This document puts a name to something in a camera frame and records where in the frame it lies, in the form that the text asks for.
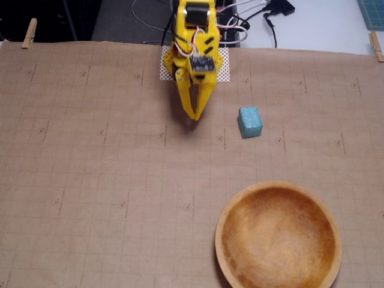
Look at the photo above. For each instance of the pink round plate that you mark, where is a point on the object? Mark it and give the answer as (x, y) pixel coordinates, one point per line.
(279, 237)

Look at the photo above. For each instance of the white perforated mat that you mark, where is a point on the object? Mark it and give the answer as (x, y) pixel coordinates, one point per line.
(224, 72)

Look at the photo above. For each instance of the gray desk mat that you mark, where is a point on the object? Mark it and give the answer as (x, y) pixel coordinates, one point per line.
(120, 21)

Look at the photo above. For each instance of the wooden clothespin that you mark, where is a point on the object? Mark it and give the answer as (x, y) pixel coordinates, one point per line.
(29, 33)
(376, 46)

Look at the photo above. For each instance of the black adapter box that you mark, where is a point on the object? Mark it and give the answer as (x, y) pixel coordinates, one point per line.
(285, 7)

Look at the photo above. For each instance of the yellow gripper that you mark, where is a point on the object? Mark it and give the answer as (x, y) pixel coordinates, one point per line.
(206, 87)

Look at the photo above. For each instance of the gridded paper mat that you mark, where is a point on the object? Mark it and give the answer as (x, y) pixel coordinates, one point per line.
(105, 168)

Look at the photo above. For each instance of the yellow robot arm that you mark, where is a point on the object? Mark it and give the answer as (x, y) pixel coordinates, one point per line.
(168, 58)

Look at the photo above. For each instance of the black camera circuit board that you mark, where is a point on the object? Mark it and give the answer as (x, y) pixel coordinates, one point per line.
(203, 64)

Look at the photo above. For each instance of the blue block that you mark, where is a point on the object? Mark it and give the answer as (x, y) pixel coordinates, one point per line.
(250, 123)

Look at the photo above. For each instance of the green cutting mat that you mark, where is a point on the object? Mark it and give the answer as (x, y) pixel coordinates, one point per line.
(373, 13)

